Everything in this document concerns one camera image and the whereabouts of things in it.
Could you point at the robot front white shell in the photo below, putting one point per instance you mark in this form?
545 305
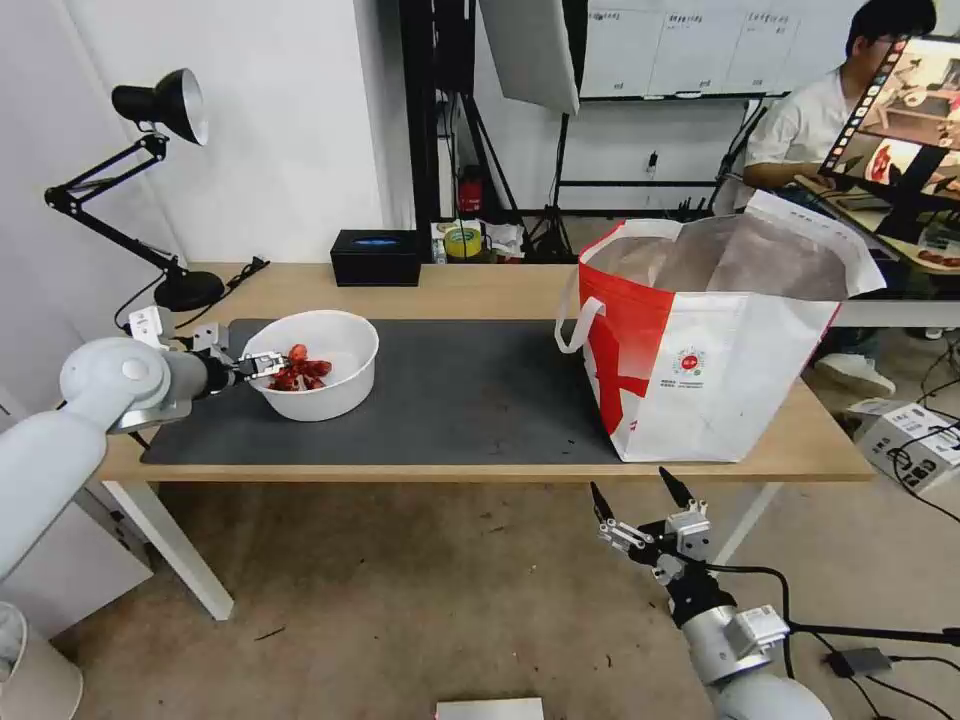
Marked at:
491 710

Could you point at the white cardboard box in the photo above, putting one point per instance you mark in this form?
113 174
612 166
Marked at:
911 446

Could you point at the white round bowl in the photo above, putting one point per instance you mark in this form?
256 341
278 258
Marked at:
345 390

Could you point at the dark grey desk mat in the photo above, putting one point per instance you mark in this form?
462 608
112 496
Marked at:
465 390

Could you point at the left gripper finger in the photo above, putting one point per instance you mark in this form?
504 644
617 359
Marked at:
262 359
261 374

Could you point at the wooden side desk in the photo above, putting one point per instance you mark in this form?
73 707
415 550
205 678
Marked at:
900 307

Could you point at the yellow green tape roll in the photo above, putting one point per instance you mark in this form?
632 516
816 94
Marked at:
463 241

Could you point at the white table leg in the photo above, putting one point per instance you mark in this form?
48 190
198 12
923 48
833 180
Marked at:
750 517
172 547

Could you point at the white softbox reflector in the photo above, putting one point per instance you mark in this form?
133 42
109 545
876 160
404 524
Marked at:
529 45

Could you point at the black desk lamp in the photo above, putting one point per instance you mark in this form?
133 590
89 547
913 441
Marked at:
176 94

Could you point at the red and white takeout bag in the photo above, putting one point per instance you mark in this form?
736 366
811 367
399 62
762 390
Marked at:
720 375

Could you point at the black metal rack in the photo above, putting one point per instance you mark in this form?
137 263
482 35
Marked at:
420 112

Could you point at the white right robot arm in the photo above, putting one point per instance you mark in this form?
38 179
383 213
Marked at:
724 641

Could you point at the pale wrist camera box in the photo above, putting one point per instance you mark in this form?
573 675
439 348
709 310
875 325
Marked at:
688 534
211 337

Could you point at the white round bin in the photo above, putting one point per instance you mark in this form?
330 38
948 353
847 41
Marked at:
30 667

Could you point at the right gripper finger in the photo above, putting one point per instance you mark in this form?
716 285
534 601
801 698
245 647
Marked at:
679 489
622 535

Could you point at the black tripod stand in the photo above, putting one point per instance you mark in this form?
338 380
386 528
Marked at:
555 187

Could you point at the grey power adapter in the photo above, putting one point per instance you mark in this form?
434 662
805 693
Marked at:
861 661

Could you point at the red canister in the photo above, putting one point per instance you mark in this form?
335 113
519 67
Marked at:
471 191

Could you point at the black tissue box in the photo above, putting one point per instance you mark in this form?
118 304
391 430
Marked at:
375 261

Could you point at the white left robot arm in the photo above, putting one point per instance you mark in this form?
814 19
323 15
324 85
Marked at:
75 442

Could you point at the whiteboard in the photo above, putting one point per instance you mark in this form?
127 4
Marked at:
675 45

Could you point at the person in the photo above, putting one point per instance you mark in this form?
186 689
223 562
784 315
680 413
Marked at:
795 120

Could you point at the computer monitor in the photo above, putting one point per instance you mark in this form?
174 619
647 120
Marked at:
900 112

